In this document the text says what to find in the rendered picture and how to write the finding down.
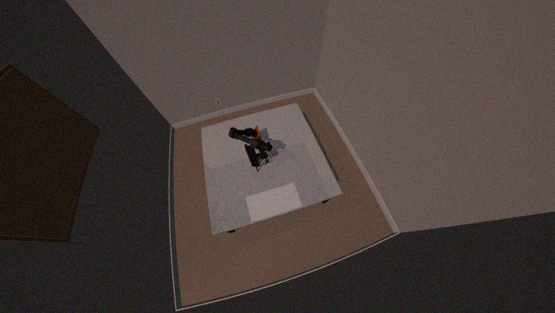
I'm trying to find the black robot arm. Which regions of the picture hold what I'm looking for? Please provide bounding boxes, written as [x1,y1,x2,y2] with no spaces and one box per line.
[228,127,272,151]

